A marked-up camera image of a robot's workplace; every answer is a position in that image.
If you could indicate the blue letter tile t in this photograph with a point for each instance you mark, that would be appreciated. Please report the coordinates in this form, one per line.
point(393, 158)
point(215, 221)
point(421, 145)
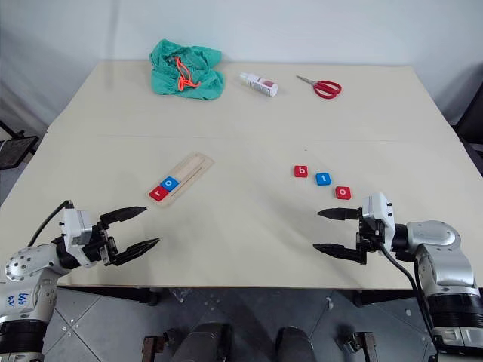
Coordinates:
point(323, 179)

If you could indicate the dark rounded shape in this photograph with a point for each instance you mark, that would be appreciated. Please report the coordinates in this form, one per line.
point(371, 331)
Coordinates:
point(295, 345)
point(205, 343)

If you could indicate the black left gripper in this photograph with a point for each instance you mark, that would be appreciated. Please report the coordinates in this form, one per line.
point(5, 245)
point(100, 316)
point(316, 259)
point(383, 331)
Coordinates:
point(100, 247)

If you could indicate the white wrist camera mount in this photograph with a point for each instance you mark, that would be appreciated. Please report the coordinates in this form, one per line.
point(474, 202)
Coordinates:
point(377, 209)
point(75, 228)

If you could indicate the black chair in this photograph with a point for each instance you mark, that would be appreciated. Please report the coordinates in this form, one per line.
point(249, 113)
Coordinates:
point(471, 120)

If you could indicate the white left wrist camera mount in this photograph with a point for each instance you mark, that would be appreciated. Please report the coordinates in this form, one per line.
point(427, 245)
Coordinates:
point(75, 228)

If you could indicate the blue letter tile o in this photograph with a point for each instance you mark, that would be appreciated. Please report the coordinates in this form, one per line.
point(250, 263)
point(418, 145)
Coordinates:
point(170, 183)

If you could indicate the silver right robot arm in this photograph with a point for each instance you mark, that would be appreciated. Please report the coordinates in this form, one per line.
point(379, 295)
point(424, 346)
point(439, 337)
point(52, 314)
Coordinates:
point(441, 256)

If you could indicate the black metal stand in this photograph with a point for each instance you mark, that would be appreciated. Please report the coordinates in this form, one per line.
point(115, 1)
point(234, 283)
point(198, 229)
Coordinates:
point(15, 149)

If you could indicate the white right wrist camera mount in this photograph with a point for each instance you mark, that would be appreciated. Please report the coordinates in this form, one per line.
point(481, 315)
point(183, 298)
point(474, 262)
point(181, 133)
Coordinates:
point(377, 209)

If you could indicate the wooden letter tray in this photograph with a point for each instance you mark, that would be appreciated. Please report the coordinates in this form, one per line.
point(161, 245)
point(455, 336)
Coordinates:
point(192, 167)

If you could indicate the red letter tile r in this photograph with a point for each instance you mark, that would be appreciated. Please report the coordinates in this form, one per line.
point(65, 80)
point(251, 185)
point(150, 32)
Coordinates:
point(159, 193)

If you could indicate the red letter tile o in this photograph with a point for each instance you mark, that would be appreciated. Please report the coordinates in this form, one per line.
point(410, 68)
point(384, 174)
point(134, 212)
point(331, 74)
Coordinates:
point(343, 192)

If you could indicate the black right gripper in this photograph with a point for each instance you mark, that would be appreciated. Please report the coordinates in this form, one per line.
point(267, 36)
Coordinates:
point(371, 239)

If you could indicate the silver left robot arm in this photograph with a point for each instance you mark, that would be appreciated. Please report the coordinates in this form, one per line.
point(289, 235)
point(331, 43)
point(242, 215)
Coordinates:
point(26, 265)

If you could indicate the red letter tile b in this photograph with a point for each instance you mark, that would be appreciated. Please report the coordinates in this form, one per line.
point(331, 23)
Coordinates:
point(301, 171)

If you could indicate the white spray bottle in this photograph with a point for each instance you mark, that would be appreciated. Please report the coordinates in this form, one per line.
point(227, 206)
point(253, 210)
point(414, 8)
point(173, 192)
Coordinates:
point(260, 84)

